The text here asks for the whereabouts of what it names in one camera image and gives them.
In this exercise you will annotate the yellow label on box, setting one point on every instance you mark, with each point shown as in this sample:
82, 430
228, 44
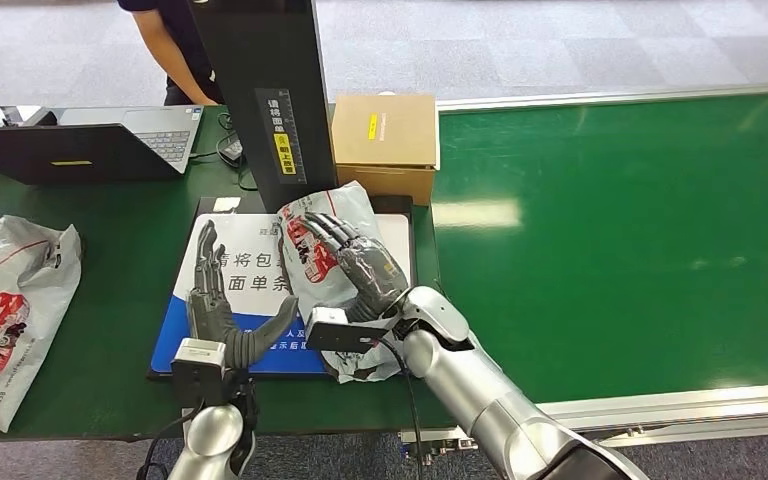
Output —
372, 127

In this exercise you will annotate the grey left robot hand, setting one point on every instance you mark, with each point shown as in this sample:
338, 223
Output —
210, 311

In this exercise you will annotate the grey laptop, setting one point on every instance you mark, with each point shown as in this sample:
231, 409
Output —
59, 156

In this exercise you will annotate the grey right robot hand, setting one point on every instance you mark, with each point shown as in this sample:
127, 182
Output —
371, 265

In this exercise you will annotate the shiny silver device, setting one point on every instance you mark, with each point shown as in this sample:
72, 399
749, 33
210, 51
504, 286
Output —
0, 116

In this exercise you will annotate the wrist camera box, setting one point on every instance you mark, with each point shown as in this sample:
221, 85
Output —
344, 331
198, 371

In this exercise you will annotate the grey courier bag package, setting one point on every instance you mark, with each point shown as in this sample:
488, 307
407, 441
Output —
318, 278

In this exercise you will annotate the black power adapter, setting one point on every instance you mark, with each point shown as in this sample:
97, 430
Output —
230, 148

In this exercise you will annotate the black weighing device column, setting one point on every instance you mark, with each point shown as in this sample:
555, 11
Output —
258, 60

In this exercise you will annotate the white courier bag red print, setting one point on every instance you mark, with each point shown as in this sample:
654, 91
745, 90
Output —
13, 311

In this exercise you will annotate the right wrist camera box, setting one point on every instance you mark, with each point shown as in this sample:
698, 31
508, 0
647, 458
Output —
344, 331

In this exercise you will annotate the white sticker on platform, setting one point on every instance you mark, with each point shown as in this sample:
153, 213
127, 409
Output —
226, 204

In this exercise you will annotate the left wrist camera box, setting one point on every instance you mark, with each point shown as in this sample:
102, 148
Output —
198, 371

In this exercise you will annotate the person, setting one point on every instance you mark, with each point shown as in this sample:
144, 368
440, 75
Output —
172, 40

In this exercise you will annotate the brown cardboard box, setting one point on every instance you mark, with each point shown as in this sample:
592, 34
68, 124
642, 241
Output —
390, 146

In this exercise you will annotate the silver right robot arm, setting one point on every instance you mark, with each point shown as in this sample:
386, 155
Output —
477, 391

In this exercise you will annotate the yellow black ruler label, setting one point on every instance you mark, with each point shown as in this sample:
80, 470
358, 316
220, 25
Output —
281, 139

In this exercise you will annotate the blue white weighing platform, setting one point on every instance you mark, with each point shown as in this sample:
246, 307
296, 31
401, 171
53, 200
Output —
251, 278

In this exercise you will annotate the green conveyor belt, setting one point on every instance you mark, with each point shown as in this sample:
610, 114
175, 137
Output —
656, 185

